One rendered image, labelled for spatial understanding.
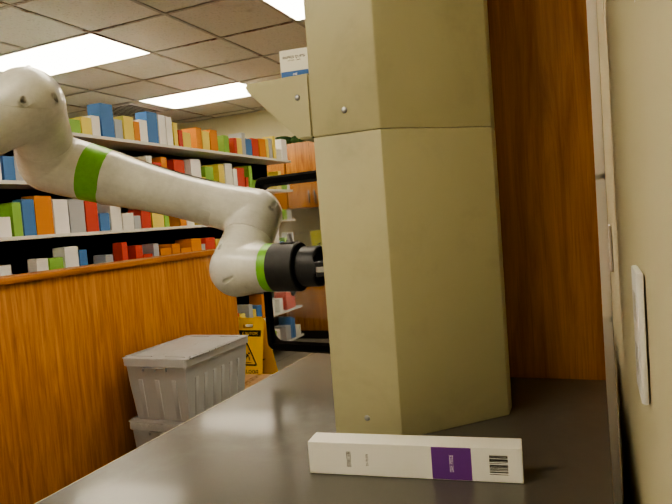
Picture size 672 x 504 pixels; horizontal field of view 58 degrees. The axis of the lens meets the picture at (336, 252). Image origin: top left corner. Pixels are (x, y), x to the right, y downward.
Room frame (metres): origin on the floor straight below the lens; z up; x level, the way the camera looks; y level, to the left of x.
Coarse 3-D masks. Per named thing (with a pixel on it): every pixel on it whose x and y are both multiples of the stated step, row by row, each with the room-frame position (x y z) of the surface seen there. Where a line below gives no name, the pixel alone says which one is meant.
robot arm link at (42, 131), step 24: (24, 72) 1.07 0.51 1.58; (0, 96) 1.04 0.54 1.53; (24, 96) 1.05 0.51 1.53; (48, 96) 1.08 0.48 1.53; (0, 120) 1.03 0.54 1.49; (24, 120) 1.05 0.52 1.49; (48, 120) 1.09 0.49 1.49; (0, 144) 1.04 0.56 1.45; (24, 144) 1.10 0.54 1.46; (48, 144) 1.13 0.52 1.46
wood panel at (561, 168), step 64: (512, 0) 1.18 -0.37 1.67; (576, 0) 1.14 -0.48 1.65; (512, 64) 1.18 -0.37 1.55; (576, 64) 1.14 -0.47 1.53; (512, 128) 1.19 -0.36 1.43; (576, 128) 1.14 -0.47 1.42; (512, 192) 1.19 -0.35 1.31; (576, 192) 1.14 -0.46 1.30; (512, 256) 1.19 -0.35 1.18; (576, 256) 1.15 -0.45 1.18; (512, 320) 1.20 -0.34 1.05; (576, 320) 1.15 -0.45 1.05
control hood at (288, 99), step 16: (272, 80) 0.98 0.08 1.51; (288, 80) 0.96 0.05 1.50; (304, 80) 0.95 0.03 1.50; (256, 96) 0.99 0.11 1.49; (272, 96) 0.97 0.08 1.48; (288, 96) 0.96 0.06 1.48; (304, 96) 0.95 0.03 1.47; (272, 112) 0.98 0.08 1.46; (288, 112) 0.96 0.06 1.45; (304, 112) 0.95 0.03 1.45; (288, 128) 0.97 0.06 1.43; (304, 128) 0.95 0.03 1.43
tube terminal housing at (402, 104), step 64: (320, 0) 0.94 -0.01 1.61; (384, 0) 0.91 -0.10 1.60; (448, 0) 0.95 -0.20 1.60; (320, 64) 0.94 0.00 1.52; (384, 64) 0.91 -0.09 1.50; (448, 64) 0.95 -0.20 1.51; (320, 128) 0.94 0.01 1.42; (384, 128) 0.91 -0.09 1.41; (448, 128) 0.95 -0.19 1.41; (320, 192) 0.95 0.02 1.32; (384, 192) 0.91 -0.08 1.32; (448, 192) 0.95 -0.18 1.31; (384, 256) 0.91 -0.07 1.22; (448, 256) 0.94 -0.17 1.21; (384, 320) 0.91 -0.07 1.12; (448, 320) 0.94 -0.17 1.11; (384, 384) 0.91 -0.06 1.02; (448, 384) 0.94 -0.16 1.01
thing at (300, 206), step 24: (288, 192) 1.35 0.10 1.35; (312, 192) 1.32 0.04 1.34; (288, 216) 1.35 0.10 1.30; (312, 216) 1.32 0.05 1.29; (312, 240) 1.32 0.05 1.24; (312, 288) 1.33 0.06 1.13; (288, 312) 1.36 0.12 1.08; (312, 312) 1.33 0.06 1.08; (288, 336) 1.37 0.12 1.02; (312, 336) 1.33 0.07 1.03
